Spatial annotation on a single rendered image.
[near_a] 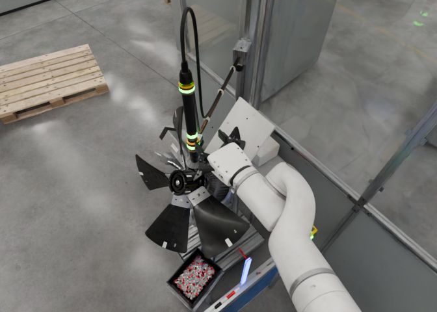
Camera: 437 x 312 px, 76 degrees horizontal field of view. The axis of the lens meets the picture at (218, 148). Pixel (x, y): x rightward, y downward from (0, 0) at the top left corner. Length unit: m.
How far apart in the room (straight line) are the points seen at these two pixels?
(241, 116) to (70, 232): 1.90
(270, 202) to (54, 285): 2.19
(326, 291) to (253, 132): 0.97
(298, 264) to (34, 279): 2.41
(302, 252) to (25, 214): 2.75
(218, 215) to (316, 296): 0.79
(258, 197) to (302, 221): 0.14
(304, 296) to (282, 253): 0.09
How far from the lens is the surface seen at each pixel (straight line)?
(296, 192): 0.63
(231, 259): 2.33
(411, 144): 1.30
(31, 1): 6.50
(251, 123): 1.38
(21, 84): 4.22
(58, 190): 3.07
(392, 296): 2.05
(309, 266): 0.54
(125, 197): 2.77
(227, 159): 0.77
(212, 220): 1.23
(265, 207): 0.70
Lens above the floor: 2.30
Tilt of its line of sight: 51 degrees down
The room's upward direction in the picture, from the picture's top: straight up
